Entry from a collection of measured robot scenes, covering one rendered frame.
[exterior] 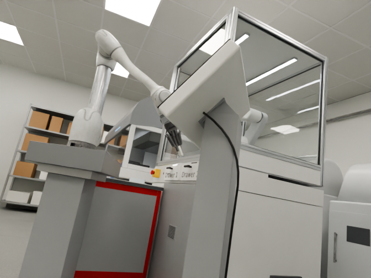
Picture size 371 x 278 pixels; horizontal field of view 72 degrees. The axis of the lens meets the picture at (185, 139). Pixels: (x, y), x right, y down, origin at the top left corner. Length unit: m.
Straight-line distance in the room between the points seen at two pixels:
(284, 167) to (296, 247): 0.52
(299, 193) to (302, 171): 0.16
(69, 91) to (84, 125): 4.84
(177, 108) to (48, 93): 5.66
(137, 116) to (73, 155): 1.49
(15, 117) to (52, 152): 4.90
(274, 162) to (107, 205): 1.19
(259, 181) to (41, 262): 1.26
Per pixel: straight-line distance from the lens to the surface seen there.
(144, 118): 2.78
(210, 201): 0.88
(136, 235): 2.03
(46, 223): 1.51
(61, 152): 1.40
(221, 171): 0.88
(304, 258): 2.00
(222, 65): 0.81
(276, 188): 1.78
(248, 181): 1.62
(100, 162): 1.33
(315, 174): 2.06
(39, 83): 6.45
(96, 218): 1.95
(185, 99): 0.78
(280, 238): 1.82
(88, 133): 1.52
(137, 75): 1.68
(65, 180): 1.47
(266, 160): 1.73
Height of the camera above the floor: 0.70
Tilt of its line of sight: 13 degrees up
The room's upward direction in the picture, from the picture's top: 9 degrees clockwise
